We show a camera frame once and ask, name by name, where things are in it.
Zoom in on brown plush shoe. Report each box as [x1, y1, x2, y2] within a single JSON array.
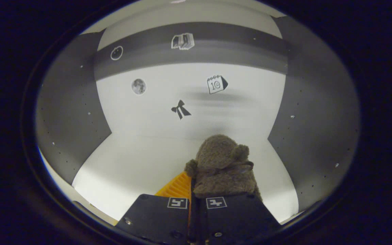
[[184, 134, 263, 202]]

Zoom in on grey shoe cabinet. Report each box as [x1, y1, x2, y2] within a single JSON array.
[[35, 0, 361, 226]]

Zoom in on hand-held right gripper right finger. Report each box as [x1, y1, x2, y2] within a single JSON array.
[[195, 193, 282, 245]]

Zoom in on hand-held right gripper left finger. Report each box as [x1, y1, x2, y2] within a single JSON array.
[[115, 171, 193, 245]]

